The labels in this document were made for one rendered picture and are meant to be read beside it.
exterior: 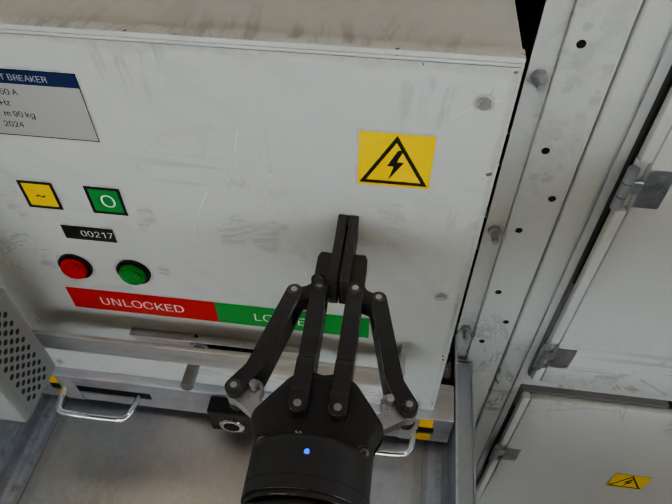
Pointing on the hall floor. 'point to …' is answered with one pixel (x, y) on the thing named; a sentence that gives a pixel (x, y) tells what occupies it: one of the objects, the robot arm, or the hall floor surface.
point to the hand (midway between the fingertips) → (343, 257)
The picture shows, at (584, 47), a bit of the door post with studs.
